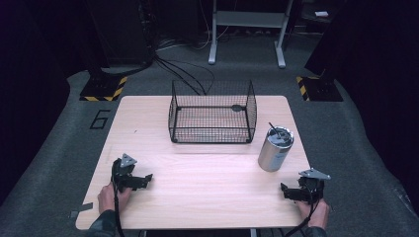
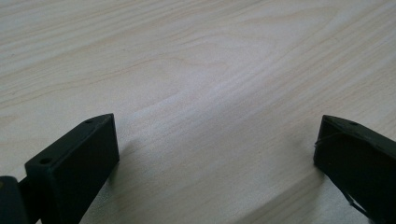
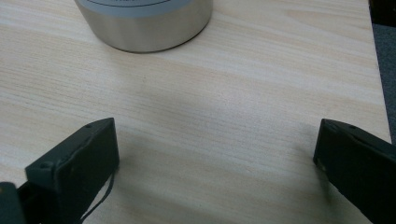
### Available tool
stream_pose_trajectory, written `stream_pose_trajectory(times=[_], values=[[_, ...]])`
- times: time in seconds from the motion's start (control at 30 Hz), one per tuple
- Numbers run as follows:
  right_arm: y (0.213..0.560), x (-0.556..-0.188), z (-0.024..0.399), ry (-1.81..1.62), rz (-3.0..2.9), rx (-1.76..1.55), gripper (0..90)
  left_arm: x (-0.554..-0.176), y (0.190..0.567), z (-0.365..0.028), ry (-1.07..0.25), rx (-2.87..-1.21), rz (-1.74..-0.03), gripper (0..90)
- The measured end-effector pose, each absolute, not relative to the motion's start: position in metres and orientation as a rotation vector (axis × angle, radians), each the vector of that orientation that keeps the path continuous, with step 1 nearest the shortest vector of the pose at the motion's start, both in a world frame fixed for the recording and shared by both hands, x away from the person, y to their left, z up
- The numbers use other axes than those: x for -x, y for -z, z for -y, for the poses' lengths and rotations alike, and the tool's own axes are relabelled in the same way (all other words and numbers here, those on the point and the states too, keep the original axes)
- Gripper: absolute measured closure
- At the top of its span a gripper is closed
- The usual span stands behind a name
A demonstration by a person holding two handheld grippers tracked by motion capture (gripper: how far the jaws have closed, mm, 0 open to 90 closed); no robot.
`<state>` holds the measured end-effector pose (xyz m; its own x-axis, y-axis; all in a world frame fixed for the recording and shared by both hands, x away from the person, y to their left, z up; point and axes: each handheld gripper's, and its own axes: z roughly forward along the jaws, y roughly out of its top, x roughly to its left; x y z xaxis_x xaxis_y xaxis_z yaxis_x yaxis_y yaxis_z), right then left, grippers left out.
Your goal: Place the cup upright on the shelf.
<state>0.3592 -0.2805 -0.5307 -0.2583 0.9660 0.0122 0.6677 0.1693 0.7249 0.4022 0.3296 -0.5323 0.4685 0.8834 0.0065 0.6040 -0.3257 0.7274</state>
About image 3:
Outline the round metal container with grey lid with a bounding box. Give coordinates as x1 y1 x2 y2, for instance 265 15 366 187
74 0 214 53

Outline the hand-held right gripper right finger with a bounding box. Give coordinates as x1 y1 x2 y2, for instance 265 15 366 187
313 118 396 224

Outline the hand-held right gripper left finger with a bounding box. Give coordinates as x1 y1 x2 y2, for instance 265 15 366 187
17 117 120 224

